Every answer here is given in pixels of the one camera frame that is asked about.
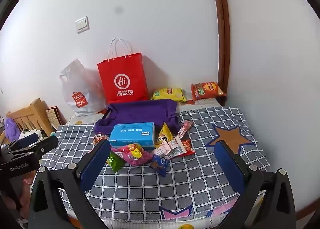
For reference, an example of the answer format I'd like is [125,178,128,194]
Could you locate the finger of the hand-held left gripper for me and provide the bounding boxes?
[0,141,33,159]
[32,135,59,157]

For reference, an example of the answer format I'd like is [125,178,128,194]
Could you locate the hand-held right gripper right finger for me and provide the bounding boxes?
[214,140,297,229]

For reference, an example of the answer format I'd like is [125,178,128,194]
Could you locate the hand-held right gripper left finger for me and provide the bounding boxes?
[29,139,112,229]

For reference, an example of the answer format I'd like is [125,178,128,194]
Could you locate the green snack packet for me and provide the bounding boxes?
[106,153,125,172]

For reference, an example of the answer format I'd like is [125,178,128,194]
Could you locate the orange red snack packet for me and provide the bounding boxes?
[92,133,110,146]

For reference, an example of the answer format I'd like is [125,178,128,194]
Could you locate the pink snack bag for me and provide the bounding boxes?
[110,144,153,167]

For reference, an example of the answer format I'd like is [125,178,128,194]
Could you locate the red peanut packet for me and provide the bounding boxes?
[180,139,196,156]

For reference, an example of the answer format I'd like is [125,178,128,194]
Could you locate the white red-edged snack packet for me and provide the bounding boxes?
[166,136,186,160]

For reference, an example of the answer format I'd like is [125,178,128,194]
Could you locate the long pink snack packet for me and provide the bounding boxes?
[177,120,193,142]

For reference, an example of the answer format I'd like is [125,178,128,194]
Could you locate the blue snack packet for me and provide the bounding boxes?
[149,154,169,177]

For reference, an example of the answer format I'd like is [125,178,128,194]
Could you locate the purple cloth bag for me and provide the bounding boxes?
[94,99,181,137]

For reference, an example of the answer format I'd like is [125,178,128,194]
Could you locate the yellow snack packet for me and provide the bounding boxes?
[155,121,175,144]

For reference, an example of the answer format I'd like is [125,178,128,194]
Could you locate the black and white plush toy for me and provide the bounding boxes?
[19,129,48,142]

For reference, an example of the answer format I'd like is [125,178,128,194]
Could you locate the purple plush toy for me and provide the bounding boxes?
[4,118,22,142]

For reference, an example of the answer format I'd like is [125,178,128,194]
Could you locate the brown framed box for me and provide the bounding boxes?
[45,106,67,131]

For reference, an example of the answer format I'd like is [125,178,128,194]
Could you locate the light wooden furniture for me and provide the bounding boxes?
[0,98,54,144]

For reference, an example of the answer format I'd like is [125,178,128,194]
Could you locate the blue tissue pack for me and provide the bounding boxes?
[109,122,156,150]

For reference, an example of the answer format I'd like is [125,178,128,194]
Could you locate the grey checkered blanket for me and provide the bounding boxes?
[41,106,272,222]

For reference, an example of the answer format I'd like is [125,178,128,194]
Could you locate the white plastic bag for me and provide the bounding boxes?
[59,58,107,117]

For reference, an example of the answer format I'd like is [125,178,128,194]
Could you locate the orange chip bag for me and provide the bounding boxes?
[191,82,227,101]

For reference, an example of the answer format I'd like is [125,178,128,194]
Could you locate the red paper bag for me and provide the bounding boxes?
[97,37,150,104]

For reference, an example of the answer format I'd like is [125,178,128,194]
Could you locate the yellow chip bag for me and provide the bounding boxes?
[150,87,187,102]

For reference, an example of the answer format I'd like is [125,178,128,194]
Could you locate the white light switch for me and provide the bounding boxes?
[75,16,90,34]

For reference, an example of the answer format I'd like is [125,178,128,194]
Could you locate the brown wooden door frame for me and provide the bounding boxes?
[209,0,230,107]

